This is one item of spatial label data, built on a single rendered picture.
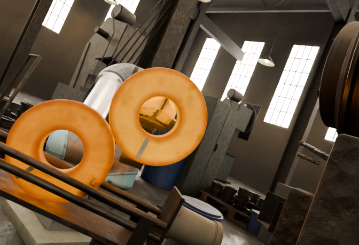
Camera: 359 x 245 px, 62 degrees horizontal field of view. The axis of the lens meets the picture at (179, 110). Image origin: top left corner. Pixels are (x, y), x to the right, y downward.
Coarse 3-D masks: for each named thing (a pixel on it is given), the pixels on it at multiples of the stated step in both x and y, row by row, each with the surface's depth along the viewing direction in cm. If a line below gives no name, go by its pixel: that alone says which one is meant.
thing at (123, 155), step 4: (144, 128) 60; (148, 132) 59; (152, 132) 60; (120, 156) 54; (124, 156) 54; (128, 156) 54; (120, 160) 54; (124, 160) 54; (128, 160) 54; (132, 160) 54; (128, 164) 55; (132, 164) 55; (136, 164) 54; (140, 164) 54; (140, 168) 55
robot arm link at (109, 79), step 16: (128, 64) 101; (96, 80) 95; (112, 80) 93; (96, 96) 83; (112, 96) 88; (48, 144) 66; (64, 144) 66; (80, 144) 67; (64, 160) 69; (80, 160) 68
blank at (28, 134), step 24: (24, 120) 42; (48, 120) 43; (72, 120) 44; (96, 120) 44; (24, 144) 42; (96, 144) 44; (24, 168) 42; (72, 168) 45; (96, 168) 44; (48, 192) 43; (72, 192) 44
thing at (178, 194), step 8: (176, 192) 48; (168, 200) 50; (176, 200) 46; (184, 200) 45; (168, 208) 48; (176, 208) 45; (160, 216) 50; (168, 216) 46; (168, 224) 44; (160, 232) 45; (160, 240) 44
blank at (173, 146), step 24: (144, 72) 45; (168, 72) 45; (120, 96) 44; (144, 96) 45; (168, 96) 46; (192, 96) 46; (120, 120) 44; (192, 120) 46; (120, 144) 45; (144, 144) 45; (168, 144) 46; (192, 144) 47
